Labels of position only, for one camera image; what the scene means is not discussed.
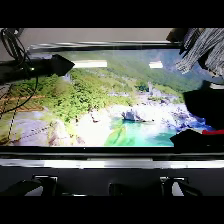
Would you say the black long-sleeved shirt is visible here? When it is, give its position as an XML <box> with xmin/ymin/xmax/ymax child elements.
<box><xmin>169</xmin><ymin>128</ymin><xmax>224</xmax><ymax>155</ymax></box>

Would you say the dark brown garment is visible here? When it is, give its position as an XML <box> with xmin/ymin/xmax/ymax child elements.
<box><xmin>166</xmin><ymin>28</ymin><xmax>190</xmax><ymax>44</ymax></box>

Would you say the grey striped garment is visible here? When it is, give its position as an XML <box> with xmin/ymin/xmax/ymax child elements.
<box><xmin>174</xmin><ymin>28</ymin><xmax>224</xmax><ymax>78</ymax></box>

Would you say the silver frame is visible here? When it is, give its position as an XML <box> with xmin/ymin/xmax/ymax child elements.
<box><xmin>0</xmin><ymin>152</ymin><xmax>224</xmax><ymax>197</ymax></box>

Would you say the black cable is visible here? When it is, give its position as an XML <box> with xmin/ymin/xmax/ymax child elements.
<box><xmin>0</xmin><ymin>28</ymin><xmax>40</xmax><ymax>116</ymax></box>

